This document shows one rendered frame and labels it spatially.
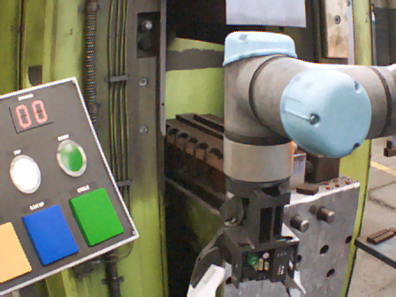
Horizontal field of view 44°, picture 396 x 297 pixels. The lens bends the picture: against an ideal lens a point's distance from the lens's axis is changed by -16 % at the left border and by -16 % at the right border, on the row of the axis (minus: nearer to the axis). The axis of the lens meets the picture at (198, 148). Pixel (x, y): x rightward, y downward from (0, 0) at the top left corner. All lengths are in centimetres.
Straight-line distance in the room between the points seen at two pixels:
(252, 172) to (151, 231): 69
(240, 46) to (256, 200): 15
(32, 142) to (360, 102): 51
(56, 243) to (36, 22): 80
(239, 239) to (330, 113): 21
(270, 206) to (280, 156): 5
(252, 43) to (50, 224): 39
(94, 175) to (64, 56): 30
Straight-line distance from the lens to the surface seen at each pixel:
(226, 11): 104
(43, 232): 76
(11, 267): 72
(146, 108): 114
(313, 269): 127
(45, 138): 82
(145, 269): 127
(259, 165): 56
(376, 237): 139
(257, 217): 57
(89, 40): 105
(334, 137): 45
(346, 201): 125
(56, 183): 80
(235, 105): 56
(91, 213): 82
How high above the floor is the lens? 133
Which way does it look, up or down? 16 degrees down
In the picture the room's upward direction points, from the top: straight up
